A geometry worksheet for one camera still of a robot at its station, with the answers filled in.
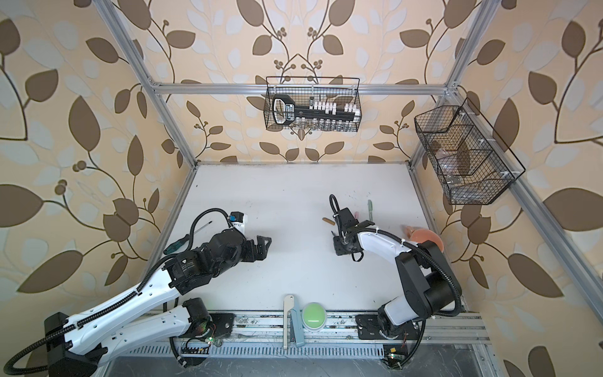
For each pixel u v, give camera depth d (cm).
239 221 66
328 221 99
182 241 93
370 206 105
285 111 84
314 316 76
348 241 66
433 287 44
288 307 75
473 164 73
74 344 40
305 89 91
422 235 89
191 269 51
